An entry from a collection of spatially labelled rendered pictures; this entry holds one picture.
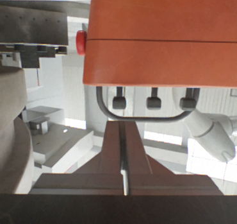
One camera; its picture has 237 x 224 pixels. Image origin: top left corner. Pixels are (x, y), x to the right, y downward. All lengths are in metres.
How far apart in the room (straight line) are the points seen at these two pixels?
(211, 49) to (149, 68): 0.07
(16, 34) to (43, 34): 0.16
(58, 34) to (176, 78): 1.16
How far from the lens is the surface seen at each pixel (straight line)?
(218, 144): 0.77
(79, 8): 1.44
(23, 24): 1.31
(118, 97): 0.26
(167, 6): 0.20
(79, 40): 0.23
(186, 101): 0.28
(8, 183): 1.29
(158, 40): 0.19
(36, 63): 1.40
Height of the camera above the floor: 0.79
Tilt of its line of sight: 14 degrees up
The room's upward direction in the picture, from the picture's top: 179 degrees counter-clockwise
